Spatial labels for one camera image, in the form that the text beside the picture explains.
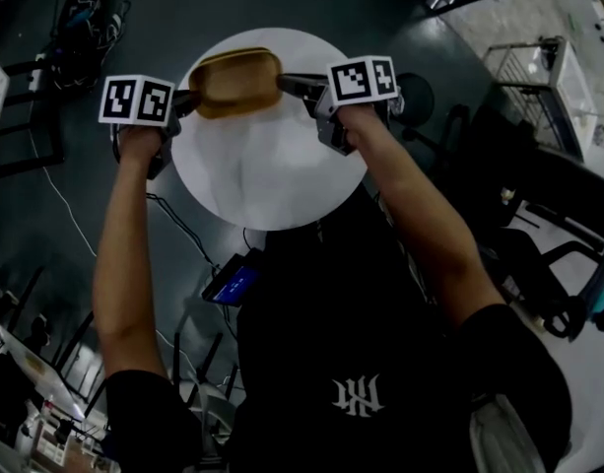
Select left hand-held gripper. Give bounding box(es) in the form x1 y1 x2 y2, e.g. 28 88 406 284
98 73 204 182

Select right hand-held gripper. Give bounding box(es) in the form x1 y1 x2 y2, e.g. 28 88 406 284
276 55 399 158

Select person's left forearm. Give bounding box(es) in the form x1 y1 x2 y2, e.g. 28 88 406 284
91 124 173 384

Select person's right forearm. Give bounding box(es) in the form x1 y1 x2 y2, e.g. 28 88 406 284
341 105 507 337

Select black round bin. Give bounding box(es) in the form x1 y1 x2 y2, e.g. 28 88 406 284
393 71 436 128

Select black device blue screen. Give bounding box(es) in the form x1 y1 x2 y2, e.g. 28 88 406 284
200 250 261 308

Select person's black printed t-shirt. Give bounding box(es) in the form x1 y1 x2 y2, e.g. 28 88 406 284
102 184 574 473

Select black office chair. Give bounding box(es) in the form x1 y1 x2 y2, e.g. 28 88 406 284
404 101 604 345

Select grey table black legs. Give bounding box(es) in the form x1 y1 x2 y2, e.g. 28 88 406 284
0 322 84 416

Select black bag with cables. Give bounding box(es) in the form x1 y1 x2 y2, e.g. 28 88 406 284
48 0 133 92

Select white floor cable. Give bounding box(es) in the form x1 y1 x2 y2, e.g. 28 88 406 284
27 110 100 259

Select white table black frame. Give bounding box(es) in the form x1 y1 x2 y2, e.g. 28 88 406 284
482 35 601 163

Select grey backpack strap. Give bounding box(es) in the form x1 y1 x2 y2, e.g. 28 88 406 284
468 391 537 473

